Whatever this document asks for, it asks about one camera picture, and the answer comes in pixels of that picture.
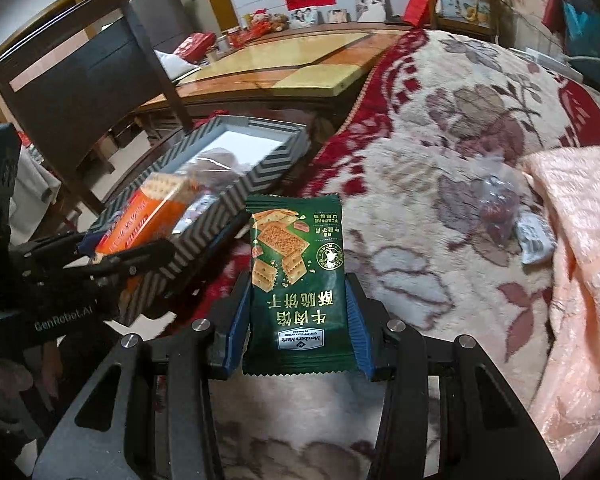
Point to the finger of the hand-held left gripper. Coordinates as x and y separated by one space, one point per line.
50 247
130 262

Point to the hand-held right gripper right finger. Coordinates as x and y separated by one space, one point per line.
360 330

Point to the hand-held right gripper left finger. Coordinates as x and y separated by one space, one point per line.
237 325

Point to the orange cracker packet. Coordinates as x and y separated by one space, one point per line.
145 215

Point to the green cracker packet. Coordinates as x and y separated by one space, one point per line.
300 260

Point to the striped box with white inside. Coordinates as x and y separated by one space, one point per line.
275 157

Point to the person's left hand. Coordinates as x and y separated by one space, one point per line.
50 370

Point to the dark wooden chair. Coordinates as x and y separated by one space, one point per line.
80 85

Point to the clear bag of red dates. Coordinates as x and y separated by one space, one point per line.
500 205
215 165

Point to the small white snack packet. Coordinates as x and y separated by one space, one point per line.
535 240

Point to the red floral printed blanket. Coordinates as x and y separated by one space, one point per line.
430 135

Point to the red gift box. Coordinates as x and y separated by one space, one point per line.
194 47

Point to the pink quilt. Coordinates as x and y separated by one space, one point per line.
580 260

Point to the grey refrigerator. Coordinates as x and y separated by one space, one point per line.
165 15

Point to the wooden table with yellow top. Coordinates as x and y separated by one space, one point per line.
280 65

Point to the plush toys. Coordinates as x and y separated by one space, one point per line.
267 21

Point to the red paper bag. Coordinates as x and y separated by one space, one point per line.
417 7

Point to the wooden rack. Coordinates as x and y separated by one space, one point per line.
462 7

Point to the teal cloth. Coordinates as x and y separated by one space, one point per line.
587 45

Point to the small photo frame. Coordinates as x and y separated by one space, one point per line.
304 16
338 16

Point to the large photo frame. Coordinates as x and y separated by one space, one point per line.
373 6

